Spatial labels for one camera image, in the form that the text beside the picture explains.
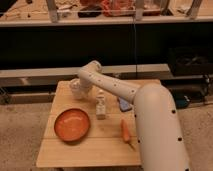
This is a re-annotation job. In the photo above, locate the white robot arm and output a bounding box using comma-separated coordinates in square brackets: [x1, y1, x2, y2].
[78, 61, 191, 171]

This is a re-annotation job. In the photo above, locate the white glue bottle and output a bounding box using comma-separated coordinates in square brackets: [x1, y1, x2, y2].
[96, 90, 106, 120]

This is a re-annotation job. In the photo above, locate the blue sponge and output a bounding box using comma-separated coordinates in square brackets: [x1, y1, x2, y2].
[117, 97, 132, 112]

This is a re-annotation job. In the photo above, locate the orange toy carrot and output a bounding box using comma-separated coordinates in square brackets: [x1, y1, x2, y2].
[121, 119, 134, 149]

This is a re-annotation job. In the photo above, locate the orange bowl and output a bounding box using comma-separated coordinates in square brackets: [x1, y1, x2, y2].
[54, 108, 90, 142]

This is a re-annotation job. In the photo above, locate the wooden table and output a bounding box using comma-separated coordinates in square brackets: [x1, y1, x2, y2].
[36, 81, 141, 168]

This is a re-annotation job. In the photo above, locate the red cloth on shelf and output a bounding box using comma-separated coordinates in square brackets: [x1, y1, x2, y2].
[101, 0, 135, 17]

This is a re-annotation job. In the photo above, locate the long wooden bench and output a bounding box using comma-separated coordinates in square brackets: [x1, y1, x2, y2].
[0, 64, 172, 87]

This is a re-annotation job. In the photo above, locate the vertical black cable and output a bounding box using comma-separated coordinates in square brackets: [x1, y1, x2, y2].
[132, 16, 139, 80]

